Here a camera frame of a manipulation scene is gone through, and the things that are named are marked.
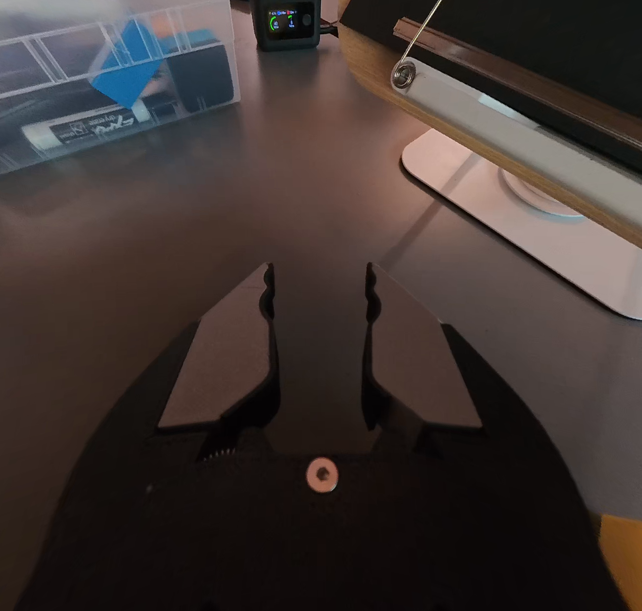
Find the orange block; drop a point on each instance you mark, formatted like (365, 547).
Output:
(163, 24)

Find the black power bank with display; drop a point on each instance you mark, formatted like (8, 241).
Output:
(286, 39)

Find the black white dry-erase marker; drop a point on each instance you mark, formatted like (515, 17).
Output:
(90, 129)

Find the black box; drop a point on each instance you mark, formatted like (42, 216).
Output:
(200, 79)

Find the clear plastic storage bin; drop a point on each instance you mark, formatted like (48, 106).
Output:
(30, 44)

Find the blue box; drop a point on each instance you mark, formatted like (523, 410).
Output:
(128, 77)

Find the light blue block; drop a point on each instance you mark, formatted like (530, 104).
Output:
(203, 37)

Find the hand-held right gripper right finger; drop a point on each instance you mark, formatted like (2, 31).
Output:
(421, 370)

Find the yellow plastic bin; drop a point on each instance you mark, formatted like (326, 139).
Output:
(624, 561)

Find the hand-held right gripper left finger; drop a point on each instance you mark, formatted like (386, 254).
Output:
(220, 370)

